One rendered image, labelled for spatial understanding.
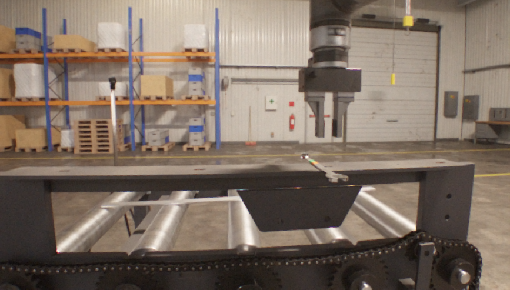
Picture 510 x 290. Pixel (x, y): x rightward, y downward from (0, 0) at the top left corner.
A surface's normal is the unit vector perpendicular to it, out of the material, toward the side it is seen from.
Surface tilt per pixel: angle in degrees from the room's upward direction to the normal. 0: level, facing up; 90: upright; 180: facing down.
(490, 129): 90
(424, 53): 90
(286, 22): 90
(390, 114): 90
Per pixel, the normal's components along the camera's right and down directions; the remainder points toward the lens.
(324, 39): -0.50, 0.07
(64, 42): 0.10, 0.08
